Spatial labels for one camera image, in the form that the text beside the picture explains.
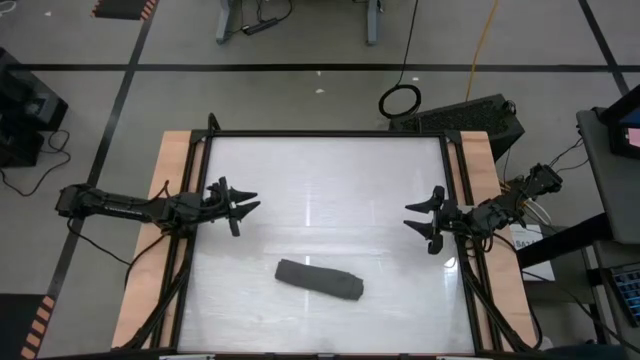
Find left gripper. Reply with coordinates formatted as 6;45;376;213
201;175;263;239

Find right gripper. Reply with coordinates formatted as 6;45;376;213
402;185;472;257

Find grey towel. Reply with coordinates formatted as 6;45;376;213
273;257;366;303

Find wooden side board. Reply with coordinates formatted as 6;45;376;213
446;130;539;350
110;130;208;350

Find white paper sheet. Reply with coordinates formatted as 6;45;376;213
509;222;558;283

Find black perforated computer tower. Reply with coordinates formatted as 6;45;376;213
389;93;527;162

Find black desk beam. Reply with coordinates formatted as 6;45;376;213
516;211;616;270

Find black power strip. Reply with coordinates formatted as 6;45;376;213
241;16;280;37

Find grey desk leg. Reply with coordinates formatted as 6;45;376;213
365;0;384;48
215;0;242;45

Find grey desk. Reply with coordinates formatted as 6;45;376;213
575;106;640;247

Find black framed screen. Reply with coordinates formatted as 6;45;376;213
598;84;640;162

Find backlit keyboard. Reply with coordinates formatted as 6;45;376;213
605;263;640;329

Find orange striped black floor mat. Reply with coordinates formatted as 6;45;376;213
0;293;57;360
89;0;159;22

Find black equipment cart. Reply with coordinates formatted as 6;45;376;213
0;46;70;169

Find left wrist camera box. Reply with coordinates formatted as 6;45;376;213
206;183;231;208

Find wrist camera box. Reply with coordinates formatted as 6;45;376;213
206;183;231;208
444;199;469;224

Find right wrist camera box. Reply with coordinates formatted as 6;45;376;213
444;199;469;224

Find black table frame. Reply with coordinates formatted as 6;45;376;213
119;112;546;360

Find white cable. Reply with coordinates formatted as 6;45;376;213
524;199;554;227

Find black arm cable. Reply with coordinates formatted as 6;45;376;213
65;216;169;289

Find black thin wires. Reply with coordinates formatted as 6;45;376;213
546;136;592;174

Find black hanging cable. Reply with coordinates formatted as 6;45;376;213
377;0;423;120

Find yellow hanging cable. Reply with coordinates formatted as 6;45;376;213
464;0;502;104

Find black floor cable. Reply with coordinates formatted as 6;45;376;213
0;129;73;198

